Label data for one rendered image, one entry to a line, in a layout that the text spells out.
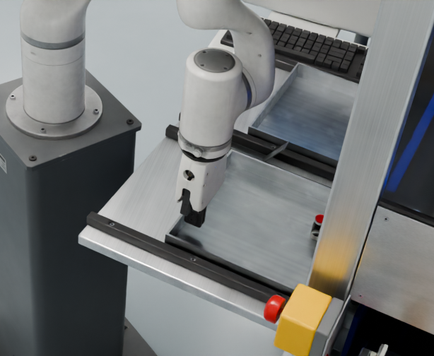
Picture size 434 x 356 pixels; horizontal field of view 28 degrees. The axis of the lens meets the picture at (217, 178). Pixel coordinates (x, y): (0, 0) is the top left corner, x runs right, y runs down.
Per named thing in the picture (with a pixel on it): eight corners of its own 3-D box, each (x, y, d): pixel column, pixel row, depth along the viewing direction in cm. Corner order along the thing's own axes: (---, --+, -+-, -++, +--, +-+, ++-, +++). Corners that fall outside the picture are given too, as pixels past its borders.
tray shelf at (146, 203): (449, 124, 188) (452, 118, 187) (338, 359, 139) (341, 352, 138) (245, 51, 200) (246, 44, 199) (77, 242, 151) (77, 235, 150)
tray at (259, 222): (399, 230, 159) (403, 217, 157) (351, 330, 141) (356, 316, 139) (228, 162, 168) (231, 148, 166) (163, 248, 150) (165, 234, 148)
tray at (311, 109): (446, 130, 183) (451, 116, 181) (411, 204, 165) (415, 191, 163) (295, 75, 192) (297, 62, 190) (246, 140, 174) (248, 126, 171)
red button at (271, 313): (293, 315, 130) (297, 297, 127) (283, 334, 127) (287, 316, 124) (269, 304, 131) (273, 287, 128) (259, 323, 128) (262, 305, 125)
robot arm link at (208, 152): (217, 155, 134) (215, 170, 136) (241, 125, 140) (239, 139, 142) (168, 136, 136) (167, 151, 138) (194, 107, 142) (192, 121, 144)
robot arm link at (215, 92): (213, 104, 143) (168, 124, 138) (222, 36, 134) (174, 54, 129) (247, 133, 139) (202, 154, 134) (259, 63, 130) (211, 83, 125)
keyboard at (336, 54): (394, 61, 214) (396, 52, 212) (382, 91, 204) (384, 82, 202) (237, 16, 221) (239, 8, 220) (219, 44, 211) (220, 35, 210)
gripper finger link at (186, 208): (181, 215, 141) (191, 216, 146) (198, 170, 141) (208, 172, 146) (174, 212, 141) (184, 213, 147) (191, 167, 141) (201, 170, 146)
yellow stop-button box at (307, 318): (335, 332, 130) (345, 301, 126) (318, 367, 125) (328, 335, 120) (288, 311, 132) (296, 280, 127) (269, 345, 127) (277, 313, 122)
